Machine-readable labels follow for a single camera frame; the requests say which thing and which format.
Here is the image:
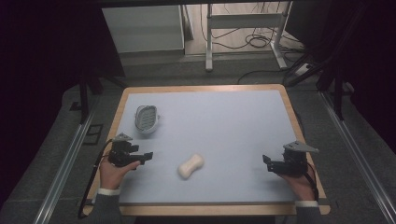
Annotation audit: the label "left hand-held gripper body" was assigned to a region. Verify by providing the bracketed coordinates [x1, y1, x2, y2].
[107, 133, 140, 169]

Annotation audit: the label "black metal stand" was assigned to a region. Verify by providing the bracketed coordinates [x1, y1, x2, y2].
[284, 49, 358, 121]
[77, 73, 129, 125]

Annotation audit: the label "white cabinet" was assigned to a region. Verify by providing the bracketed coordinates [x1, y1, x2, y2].
[101, 4, 186, 54]

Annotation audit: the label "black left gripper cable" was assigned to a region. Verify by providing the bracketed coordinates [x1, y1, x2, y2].
[77, 139, 114, 219]

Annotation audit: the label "cream soap bar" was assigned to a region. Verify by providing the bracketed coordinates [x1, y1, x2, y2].
[177, 153, 205, 180]

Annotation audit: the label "person's left hand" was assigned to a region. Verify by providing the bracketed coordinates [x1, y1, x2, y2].
[98, 156, 142, 190]

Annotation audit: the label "person's right hand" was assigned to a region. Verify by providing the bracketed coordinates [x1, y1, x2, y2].
[279, 165, 317, 203]

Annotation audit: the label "white power strip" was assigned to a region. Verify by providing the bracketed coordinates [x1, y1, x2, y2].
[293, 63, 313, 77]

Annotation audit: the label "white metal desk frame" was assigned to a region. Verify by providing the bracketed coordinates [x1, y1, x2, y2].
[205, 1, 294, 73]

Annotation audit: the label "aluminium rail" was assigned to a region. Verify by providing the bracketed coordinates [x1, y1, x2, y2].
[319, 91, 396, 224]
[32, 110, 98, 224]

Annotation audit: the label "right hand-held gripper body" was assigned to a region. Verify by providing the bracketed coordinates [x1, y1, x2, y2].
[275, 140, 320, 178]

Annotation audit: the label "small mesh strainer basket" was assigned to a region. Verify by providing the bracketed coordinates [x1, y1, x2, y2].
[134, 105, 161, 135]

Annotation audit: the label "black floor cables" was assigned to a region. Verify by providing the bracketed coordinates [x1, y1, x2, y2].
[199, 2, 305, 54]

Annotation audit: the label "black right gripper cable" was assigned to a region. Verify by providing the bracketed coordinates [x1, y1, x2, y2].
[305, 163, 320, 202]

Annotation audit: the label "pale blue table mat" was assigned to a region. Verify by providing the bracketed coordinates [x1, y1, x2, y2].
[117, 90, 299, 205]

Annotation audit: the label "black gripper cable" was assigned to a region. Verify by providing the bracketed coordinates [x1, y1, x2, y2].
[305, 163, 320, 202]
[77, 139, 114, 219]

